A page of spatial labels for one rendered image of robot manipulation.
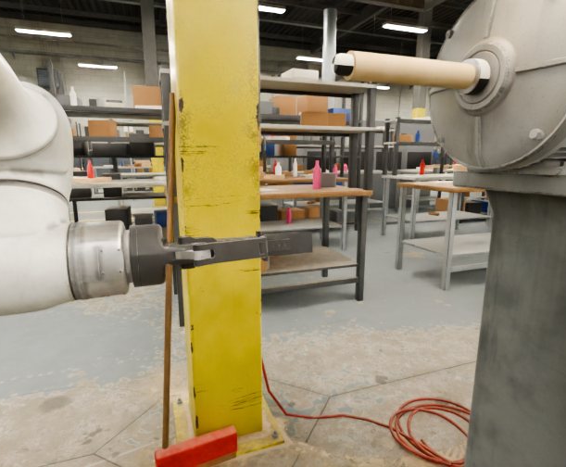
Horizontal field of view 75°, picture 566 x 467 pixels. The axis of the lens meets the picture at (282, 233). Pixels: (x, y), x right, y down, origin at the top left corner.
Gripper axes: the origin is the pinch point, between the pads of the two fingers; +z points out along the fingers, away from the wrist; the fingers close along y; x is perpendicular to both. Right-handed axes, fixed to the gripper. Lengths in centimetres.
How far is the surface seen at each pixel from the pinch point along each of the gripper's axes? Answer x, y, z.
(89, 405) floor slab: -81, -143, -51
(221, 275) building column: -17, -86, 5
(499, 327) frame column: -19.5, -3.0, 42.8
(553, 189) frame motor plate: 5.5, 12.6, 34.9
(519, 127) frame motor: 13.5, 13.4, 27.6
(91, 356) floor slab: -73, -191, -56
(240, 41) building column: 62, -73, 14
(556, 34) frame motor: 23.0, 18.0, 27.6
